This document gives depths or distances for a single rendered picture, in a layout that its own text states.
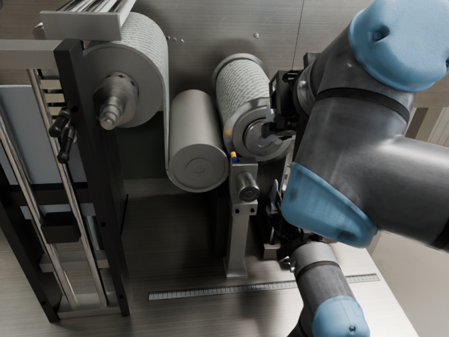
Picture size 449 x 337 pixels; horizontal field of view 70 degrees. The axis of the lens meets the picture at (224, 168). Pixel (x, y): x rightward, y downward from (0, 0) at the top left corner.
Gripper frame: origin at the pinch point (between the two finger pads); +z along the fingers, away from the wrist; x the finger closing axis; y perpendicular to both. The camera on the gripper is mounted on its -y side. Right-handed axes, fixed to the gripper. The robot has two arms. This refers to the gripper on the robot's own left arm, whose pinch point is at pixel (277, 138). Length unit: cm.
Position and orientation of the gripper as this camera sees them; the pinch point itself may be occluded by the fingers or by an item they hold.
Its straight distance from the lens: 57.9
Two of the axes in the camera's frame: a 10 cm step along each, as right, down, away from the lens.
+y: -0.5, -10.0, 0.6
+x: -9.9, 0.4, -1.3
